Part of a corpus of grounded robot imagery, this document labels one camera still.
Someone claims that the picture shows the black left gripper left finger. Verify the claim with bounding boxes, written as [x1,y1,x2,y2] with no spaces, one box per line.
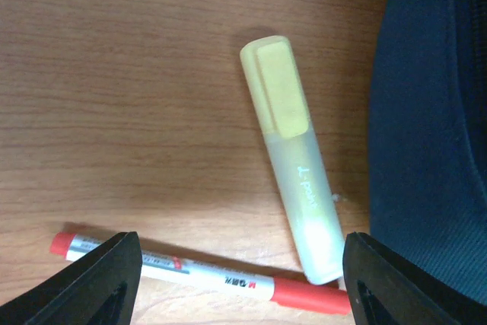
[1,231,142,324]

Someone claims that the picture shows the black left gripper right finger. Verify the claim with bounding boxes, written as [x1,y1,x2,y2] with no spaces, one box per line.
[343,232,486,324]

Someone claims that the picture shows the red capped white marker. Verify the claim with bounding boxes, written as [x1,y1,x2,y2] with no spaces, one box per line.
[49,231,352,317]

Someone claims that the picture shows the navy blue student backpack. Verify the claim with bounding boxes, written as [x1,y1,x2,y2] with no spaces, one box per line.
[368,0,486,303]

